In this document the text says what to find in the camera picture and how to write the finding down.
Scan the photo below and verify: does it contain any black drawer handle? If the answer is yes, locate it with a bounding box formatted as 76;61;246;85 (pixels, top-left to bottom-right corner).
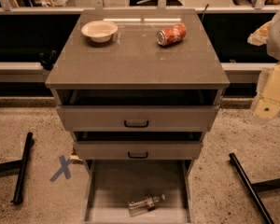
123;120;149;128
127;152;148;160

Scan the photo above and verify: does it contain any black middle drawer handle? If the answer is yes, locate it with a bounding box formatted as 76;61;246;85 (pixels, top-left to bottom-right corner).
127;152;148;160

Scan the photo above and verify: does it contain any black floor stand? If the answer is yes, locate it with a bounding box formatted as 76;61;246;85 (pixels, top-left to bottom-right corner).
229;153;280;224
0;132;35;205

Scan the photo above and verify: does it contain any black left floor stand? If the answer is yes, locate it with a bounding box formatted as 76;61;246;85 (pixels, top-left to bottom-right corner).
0;132;35;205

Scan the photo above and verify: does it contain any grey middle drawer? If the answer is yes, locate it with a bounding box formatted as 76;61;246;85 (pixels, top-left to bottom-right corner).
72;132;205;160

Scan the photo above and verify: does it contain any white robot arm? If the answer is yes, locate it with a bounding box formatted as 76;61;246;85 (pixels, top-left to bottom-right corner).
247;10;280;121

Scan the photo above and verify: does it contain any white paper bowl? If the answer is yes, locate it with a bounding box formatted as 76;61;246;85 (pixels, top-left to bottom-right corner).
81;21;118;43

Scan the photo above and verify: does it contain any black right floor stand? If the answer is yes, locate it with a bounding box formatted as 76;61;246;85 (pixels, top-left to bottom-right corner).
229;153;280;224

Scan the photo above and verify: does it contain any orange soda can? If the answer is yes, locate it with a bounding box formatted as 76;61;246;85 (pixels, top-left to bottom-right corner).
156;23;187;46

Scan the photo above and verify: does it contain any blue tape cross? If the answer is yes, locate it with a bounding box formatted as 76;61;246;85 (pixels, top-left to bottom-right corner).
49;155;72;182

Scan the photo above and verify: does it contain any black clamp on rail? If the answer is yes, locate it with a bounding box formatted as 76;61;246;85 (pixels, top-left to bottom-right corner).
39;50;57;70

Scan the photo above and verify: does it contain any grey top drawer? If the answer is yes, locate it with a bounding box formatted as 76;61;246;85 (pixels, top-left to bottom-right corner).
55;89;224;133

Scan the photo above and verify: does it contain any grey drawer cabinet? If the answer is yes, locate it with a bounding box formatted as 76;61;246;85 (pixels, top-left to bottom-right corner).
45;8;231;173

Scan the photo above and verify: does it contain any grey drawer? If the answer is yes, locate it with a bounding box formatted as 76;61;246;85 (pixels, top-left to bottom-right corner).
80;160;193;224
72;132;205;160
55;89;224;133

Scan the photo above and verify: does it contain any black top drawer handle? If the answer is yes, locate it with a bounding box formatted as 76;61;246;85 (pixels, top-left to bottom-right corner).
123;120;149;128

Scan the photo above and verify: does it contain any grey bottom drawer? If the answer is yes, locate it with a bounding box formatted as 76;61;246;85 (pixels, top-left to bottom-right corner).
80;160;193;224

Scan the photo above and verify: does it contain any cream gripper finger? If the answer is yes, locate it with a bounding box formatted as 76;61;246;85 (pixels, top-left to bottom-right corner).
247;21;271;46
251;63;280;121

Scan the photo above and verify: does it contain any clear plastic water bottle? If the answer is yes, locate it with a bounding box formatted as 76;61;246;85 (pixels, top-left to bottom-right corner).
128;194;165;217

